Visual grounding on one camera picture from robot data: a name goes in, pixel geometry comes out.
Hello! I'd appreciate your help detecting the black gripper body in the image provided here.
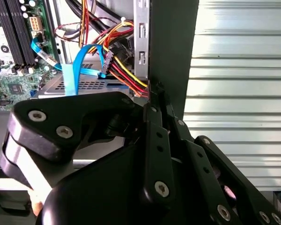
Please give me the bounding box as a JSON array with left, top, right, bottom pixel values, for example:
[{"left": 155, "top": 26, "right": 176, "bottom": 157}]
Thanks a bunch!
[{"left": 36, "top": 143, "right": 214, "bottom": 225}]

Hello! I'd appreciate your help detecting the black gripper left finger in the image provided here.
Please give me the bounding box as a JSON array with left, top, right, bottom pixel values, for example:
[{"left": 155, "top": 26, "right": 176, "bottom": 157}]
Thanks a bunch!
[{"left": 0, "top": 88, "right": 177, "bottom": 205}]

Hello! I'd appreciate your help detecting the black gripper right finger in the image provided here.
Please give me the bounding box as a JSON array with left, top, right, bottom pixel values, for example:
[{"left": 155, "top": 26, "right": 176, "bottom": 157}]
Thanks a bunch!
[{"left": 160, "top": 85, "right": 281, "bottom": 225}]

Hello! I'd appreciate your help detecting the red orange disk power wire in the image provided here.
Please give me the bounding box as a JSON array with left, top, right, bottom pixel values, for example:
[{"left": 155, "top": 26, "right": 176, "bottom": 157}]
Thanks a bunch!
[{"left": 88, "top": 20, "right": 151, "bottom": 98}]

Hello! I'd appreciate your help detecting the person's hand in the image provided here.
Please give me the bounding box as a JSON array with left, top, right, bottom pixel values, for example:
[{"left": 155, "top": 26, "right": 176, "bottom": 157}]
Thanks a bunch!
[{"left": 29, "top": 188, "right": 44, "bottom": 217}]

